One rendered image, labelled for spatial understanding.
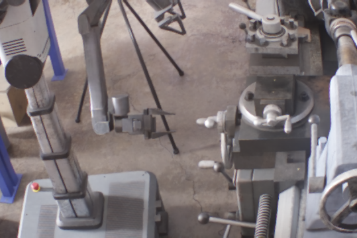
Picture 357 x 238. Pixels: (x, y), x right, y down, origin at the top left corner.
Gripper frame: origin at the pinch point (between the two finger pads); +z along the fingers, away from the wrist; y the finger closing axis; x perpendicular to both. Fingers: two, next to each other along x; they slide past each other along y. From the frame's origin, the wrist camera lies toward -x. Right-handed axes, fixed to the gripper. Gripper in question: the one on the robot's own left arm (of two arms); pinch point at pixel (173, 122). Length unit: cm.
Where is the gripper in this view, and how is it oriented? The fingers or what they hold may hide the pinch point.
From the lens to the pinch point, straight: 227.1
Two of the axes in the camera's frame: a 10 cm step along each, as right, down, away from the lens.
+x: 2.3, -0.4, 9.7
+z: 9.7, -0.3, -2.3
